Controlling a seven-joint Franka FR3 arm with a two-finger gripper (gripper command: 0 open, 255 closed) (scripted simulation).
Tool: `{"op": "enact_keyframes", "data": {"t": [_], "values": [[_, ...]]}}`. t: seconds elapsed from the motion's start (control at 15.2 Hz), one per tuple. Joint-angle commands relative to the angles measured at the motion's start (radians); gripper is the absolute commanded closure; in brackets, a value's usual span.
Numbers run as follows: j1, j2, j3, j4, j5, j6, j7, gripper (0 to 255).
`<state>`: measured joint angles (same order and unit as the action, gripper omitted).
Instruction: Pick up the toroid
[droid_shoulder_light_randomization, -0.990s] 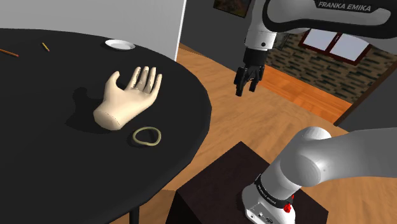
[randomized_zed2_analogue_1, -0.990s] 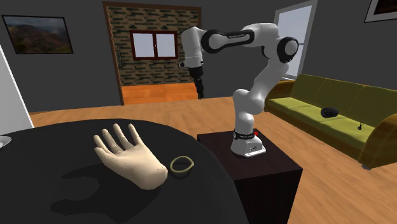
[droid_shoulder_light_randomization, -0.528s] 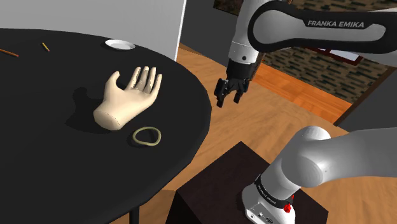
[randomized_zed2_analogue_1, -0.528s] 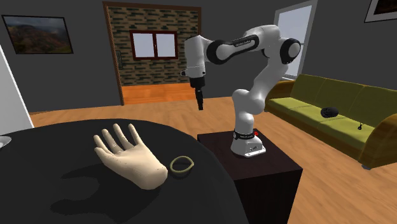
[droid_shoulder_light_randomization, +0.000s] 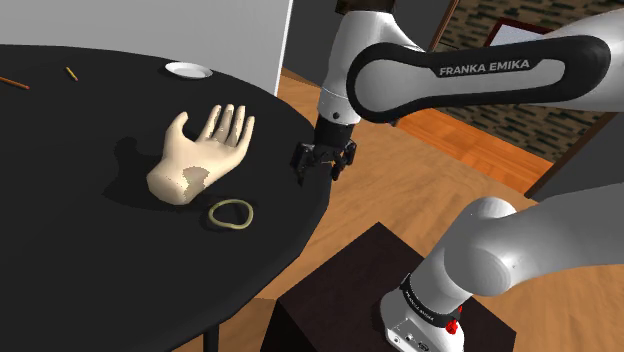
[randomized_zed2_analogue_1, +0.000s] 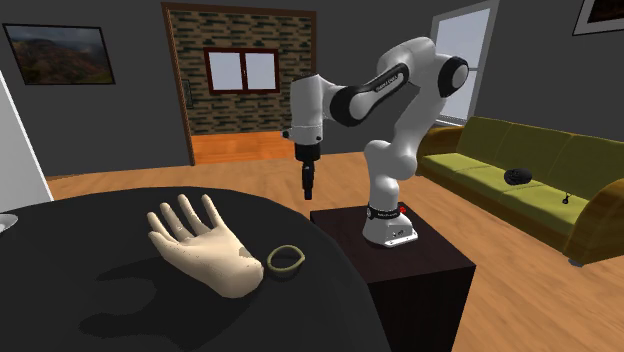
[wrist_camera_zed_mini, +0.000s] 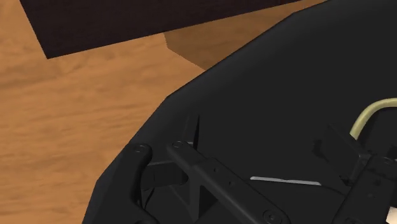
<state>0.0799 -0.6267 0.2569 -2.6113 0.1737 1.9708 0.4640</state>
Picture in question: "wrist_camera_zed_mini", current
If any black round table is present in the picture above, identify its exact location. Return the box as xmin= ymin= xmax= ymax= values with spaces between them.
xmin=81 ymin=0 xmax=397 ymax=224

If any beige curved handle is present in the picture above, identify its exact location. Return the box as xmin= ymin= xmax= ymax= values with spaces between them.
xmin=349 ymin=97 xmax=397 ymax=141

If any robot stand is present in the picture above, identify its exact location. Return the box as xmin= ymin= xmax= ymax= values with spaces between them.
xmin=19 ymin=0 xmax=303 ymax=60

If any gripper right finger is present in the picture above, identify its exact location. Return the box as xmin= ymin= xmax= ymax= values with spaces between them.
xmin=313 ymin=123 xmax=397 ymax=224

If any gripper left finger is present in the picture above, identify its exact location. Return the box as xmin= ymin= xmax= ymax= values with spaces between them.
xmin=131 ymin=115 xmax=291 ymax=224

